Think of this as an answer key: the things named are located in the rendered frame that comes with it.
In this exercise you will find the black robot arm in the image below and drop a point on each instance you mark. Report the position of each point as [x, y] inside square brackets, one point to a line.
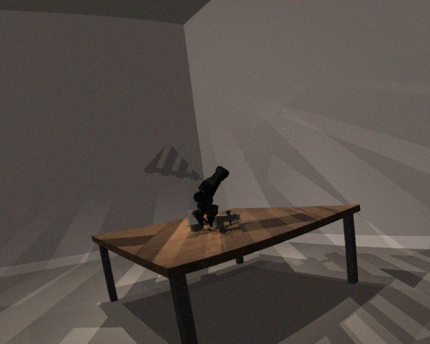
[209, 187]

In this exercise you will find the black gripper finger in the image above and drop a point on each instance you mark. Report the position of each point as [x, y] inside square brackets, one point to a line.
[210, 219]
[199, 219]

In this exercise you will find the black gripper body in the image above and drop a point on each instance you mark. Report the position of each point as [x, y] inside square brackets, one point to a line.
[204, 209]

